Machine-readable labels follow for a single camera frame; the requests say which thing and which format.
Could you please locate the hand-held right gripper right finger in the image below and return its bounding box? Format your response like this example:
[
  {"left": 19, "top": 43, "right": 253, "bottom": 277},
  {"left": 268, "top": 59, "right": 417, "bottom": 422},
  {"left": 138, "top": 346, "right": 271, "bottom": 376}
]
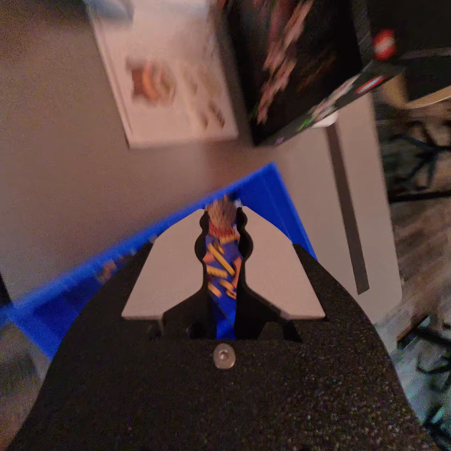
[{"left": 236, "top": 207, "right": 326, "bottom": 322}]

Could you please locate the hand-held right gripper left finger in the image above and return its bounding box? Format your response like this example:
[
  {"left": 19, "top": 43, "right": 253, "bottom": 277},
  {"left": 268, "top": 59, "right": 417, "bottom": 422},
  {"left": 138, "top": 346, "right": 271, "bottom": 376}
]
[{"left": 122, "top": 210, "right": 210, "bottom": 322}]

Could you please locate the pile of bricks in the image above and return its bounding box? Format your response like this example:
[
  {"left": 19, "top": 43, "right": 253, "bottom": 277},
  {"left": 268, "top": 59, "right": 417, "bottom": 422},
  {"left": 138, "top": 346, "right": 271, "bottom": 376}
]
[{"left": 99, "top": 198, "right": 247, "bottom": 300}]

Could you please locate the blue plastic bin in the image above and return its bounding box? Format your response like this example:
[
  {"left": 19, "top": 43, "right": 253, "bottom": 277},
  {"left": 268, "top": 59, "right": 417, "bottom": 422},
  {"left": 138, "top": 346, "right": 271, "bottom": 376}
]
[{"left": 0, "top": 162, "right": 318, "bottom": 360}]

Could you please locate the grey desk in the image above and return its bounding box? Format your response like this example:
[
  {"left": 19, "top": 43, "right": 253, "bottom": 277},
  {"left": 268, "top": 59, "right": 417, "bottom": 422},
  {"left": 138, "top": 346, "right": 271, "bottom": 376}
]
[{"left": 0, "top": 0, "right": 404, "bottom": 325}]

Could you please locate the black office chair base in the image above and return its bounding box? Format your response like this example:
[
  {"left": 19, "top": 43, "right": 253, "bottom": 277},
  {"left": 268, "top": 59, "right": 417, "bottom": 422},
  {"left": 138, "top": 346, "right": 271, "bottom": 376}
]
[{"left": 395, "top": 314, "right": 451, "bottom": 441}]

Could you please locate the black office chair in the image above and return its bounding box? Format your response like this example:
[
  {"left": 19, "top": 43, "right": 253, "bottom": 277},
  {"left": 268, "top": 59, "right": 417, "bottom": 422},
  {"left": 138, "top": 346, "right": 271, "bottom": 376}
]
[{"left": 377, "top": 106, "right": 451, "bottom": 205}]

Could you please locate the open building instruction booklet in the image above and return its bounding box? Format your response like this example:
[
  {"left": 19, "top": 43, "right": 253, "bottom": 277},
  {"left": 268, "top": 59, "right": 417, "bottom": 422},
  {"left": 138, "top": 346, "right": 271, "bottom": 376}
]
[{"left": 88, "top": 0, "right": 240, "bottom": 148}]

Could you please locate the dark building set box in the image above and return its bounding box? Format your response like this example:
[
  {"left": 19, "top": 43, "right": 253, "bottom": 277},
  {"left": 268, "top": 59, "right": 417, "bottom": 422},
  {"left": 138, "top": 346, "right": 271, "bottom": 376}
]
[{"left": 226, "top": 0, "right": 406, "bottom": 147}]

